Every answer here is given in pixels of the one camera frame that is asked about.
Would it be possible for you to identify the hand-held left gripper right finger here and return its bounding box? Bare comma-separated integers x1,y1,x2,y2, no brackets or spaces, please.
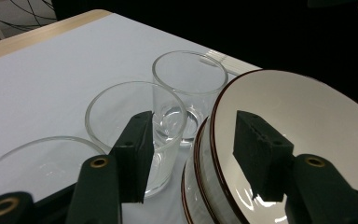
232,110,296,203

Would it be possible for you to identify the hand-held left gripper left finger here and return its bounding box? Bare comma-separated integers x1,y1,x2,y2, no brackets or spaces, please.
110,110,155,204

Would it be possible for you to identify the white table sheet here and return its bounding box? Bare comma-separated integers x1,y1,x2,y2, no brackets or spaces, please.
0,12,262,224

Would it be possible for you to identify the clear drinking glass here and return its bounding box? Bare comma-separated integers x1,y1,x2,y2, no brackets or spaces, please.
151,49,229,147
84,80,188,199
0,135,106,213

